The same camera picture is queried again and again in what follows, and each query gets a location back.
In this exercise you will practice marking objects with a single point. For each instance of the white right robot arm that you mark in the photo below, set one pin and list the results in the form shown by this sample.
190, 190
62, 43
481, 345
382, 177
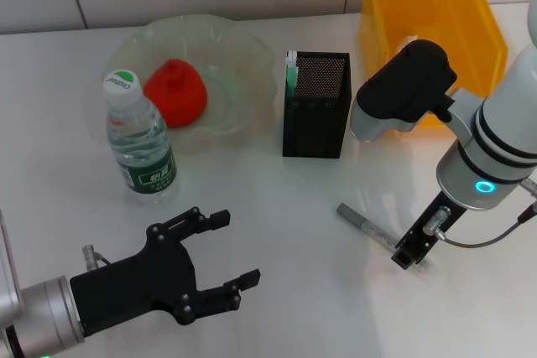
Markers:
503, 131

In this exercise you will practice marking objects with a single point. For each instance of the clear glass fruit plate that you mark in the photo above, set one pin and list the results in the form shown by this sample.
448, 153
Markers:
235, 60

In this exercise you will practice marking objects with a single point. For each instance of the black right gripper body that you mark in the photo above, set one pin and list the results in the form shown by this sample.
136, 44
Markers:
428, 228

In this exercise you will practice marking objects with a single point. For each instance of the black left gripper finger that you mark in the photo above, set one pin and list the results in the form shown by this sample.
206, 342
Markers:
218, 219
249, 278

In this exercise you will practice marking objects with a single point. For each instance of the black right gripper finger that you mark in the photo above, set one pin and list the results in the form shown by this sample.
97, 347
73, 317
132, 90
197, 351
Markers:
407, 259

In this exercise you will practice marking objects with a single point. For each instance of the green utility knife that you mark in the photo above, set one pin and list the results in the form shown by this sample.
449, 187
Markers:
291, 77

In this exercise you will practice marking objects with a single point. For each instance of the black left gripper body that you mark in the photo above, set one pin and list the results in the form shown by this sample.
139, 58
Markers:
134, 286

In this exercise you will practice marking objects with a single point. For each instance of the clear green-label water bottle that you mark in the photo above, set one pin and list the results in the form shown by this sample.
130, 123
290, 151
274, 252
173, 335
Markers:
147, 165

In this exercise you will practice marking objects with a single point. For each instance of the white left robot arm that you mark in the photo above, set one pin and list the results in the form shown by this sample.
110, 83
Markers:
46, 312

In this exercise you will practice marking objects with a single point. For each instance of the grey glitter marker pen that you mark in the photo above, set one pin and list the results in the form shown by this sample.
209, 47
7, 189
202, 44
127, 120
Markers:
356, 217

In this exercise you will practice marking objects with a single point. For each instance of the black mesh pen holder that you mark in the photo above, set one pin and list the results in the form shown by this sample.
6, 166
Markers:
314, 131

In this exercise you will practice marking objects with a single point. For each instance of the red cone-shaped object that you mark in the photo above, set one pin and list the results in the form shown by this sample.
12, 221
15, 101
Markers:
180, 94

